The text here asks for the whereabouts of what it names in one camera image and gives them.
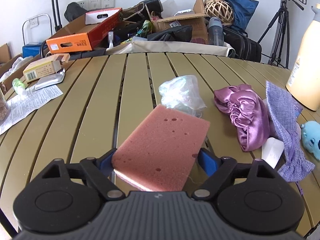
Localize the small yellow medicine box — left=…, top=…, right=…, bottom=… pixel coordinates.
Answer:
left=23, top=54, right=70, bottom=83

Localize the purple woven pouch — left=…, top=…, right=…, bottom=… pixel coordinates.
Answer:
left=266, top=81, right=315, bottom=182

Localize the open brown cardboard box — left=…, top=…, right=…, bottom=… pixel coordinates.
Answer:
left=147, top=0, right=209, bottom=44

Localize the light blue plush toy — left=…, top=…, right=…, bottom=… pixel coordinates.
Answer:
left=300, top=121, right=320, bottom=160

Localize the clear jar with snacks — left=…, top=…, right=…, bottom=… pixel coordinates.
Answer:
left=0, top=90, right=10, bottom=124

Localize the printed paper leaflet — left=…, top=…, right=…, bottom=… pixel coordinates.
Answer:
left=1, top=85, right=63, bottom=134

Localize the light purple fluffy cloth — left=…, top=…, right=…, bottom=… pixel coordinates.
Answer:
left=261, top=137, right=284, bottom=168

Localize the orange cardboard box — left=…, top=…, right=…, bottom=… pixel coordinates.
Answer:
left=46, top=8, right=123, bottom=54

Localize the blue bag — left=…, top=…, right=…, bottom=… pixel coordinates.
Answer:
left=225, top=0, right=259, bottom=34

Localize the small green bottle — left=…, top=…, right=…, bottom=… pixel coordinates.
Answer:
left=12, top=78, right=27, bottom=96

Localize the yellow thermos jug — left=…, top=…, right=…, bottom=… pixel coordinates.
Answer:
left=286, top=4, right=320, bottom=111

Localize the woven rattan ball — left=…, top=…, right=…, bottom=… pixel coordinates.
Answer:
left=204, top=0, right=234, bottom=25

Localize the silver foil pouch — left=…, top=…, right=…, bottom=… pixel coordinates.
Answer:
left=34, top=69, right=65, bottom=90

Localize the pink sponge block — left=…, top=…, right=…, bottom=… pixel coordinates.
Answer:
left=112, top=105, right=210, bottom=191

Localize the black camera tripod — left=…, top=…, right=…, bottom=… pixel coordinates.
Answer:
left=257, top=0, right=307, bottom=69

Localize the folding slatted camping table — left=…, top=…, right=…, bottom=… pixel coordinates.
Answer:
left=0, top=51, right=320, bottom=238

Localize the pink satin cloth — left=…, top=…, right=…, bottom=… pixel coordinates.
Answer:
left=214, top=84, right=277, bottom=152

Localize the grey water bottle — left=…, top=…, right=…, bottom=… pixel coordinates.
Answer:
left=208, top=17, right=224, bottom=47

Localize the crumpled clear plastic bag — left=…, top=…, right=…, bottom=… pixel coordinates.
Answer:
left=158, top=75, right=207, bottom=118

